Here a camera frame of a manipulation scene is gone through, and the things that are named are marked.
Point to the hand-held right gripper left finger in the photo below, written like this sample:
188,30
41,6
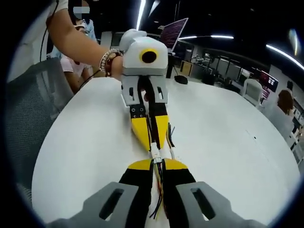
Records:
114,204

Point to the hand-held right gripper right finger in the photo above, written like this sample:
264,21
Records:
197,204

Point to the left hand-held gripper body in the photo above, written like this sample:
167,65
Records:
133,57

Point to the person's left hand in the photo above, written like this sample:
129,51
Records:
117,67

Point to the black laptop stand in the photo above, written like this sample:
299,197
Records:
169,69

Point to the ceiling light strip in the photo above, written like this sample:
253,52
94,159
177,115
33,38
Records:
140,14
282,52
206,37

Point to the white open laptop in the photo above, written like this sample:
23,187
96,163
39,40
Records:
174,32

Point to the small black pouch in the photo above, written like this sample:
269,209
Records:
181,80

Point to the white office chair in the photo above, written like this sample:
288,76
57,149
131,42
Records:
253,91

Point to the grey mesh office chair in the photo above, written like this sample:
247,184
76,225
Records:
31,107

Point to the red display screen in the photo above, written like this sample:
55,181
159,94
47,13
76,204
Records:
269,80

